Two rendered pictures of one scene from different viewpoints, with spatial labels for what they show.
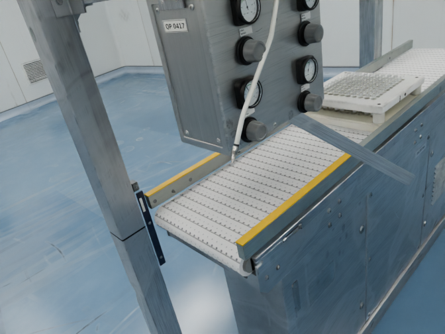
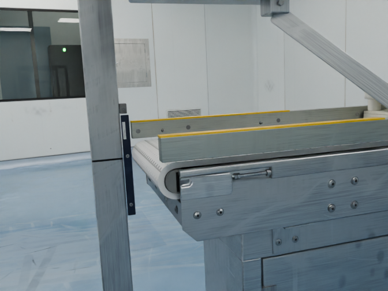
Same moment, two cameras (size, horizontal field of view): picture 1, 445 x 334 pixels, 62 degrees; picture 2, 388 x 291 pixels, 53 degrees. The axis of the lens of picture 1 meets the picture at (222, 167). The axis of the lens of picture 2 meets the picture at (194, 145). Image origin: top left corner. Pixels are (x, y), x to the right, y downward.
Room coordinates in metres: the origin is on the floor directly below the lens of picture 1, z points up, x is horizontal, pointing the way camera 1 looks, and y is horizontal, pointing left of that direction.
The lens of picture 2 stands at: (0.03, -0.23, 0.91)
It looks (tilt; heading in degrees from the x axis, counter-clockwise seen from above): 8 degrees down; 23
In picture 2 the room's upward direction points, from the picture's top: 3 degrees counter-clockwise
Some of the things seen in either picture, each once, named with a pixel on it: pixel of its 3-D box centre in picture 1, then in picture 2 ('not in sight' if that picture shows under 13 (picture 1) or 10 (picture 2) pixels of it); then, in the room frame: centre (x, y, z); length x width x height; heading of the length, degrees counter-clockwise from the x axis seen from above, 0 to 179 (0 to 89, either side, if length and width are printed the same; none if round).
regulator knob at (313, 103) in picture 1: (310, 99); not in sight; (0.51, -0.15, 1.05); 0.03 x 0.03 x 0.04; 39
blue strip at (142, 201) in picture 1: (151, 230); (128, 165); (0.67, 0.18, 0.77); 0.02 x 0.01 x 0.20; 129
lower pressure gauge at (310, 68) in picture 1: (306, 69); not in sight; (0.52, -0.15, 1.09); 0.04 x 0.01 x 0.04; 129
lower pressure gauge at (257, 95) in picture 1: (249, 93); not in sight; (0.44, -0.05, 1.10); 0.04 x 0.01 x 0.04; 129
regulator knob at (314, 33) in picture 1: (311, 29); not in sight; (0.52, -0.16, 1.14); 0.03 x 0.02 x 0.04; 129
